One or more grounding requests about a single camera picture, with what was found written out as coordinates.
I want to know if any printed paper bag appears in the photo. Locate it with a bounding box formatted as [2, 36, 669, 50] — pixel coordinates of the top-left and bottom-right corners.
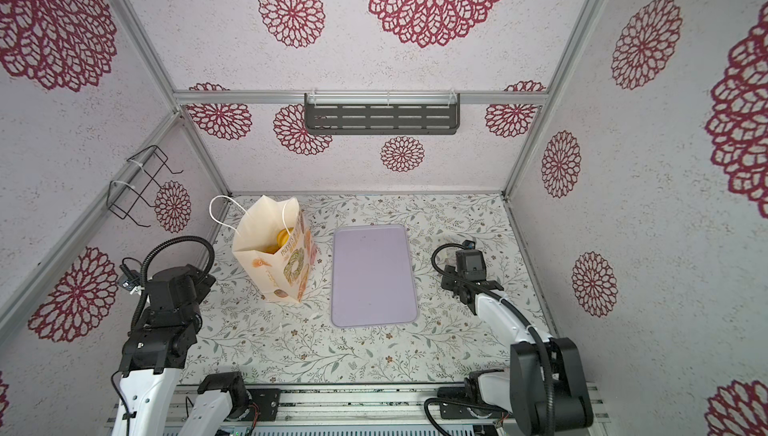
[208, 195, 317, 304]

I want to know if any small yellow croissant piece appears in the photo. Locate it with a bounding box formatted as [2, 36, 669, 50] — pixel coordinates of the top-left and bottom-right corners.
[263, 228, 293, 254]

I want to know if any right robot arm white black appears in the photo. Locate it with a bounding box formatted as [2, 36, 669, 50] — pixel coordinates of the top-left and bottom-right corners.
[424, 240, 595, 435]

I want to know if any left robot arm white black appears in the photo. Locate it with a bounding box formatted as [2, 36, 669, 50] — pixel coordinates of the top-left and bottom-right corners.
[111, 265, 252, 435]

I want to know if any floral table mat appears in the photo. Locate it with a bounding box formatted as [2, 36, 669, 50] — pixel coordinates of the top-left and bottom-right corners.
[182, 194, 548, 385]

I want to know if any lavender tray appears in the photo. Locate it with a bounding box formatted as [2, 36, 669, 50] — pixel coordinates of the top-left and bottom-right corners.
[330, 225, 419, 328]

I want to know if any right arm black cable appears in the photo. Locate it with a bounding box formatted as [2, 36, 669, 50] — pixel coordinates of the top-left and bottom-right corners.
[422, 242, 556, 436]

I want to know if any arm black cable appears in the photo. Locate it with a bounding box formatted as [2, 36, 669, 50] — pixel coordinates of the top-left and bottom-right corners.
[110, 236, 216, 436]
[422, 242, 556, 436]

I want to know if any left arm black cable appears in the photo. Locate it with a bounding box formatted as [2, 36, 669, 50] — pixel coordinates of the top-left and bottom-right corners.
[110, 236, 216, 436]

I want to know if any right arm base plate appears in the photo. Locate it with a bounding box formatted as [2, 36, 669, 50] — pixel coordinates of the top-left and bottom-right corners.
[437, 370, 508, 420]

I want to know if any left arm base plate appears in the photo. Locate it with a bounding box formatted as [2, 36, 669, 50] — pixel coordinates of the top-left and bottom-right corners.
[193, 387, 282, 423]

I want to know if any black wire wall rack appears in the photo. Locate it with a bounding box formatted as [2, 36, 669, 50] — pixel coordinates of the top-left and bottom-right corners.
[105, 145, 183, 228]

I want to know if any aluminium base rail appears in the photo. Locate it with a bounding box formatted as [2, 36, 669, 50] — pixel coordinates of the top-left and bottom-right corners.
[106, 383, 610, 428]

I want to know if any grey wall shelf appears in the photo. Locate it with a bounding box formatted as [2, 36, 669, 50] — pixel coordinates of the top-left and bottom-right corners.
[304, 93, 461, 136]

